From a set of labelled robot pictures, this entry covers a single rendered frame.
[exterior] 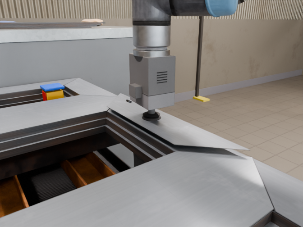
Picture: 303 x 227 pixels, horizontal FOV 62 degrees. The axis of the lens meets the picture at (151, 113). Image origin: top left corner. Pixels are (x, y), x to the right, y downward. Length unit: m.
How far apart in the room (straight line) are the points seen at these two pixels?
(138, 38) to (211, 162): 0.26
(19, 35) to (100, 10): 1.92
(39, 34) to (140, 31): 0.60
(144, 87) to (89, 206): 0.26
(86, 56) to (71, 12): 1.69
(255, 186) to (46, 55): 0.87
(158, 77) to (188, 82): 3.17
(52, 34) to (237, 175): 0.85
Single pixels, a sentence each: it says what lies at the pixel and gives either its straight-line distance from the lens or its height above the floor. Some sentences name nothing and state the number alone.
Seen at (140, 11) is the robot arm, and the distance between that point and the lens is 0.50.
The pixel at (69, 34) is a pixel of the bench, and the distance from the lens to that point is 1.07.
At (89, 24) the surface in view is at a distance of 1.22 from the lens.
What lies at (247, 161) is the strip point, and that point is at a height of 0.87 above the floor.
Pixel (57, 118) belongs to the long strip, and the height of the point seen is 0.87.
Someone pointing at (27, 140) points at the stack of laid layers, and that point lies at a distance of 0.61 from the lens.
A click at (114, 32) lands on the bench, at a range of 1.15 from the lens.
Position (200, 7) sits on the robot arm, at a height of 1.10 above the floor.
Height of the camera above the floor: 1.08
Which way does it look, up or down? 20 degrees down
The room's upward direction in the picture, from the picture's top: straight up
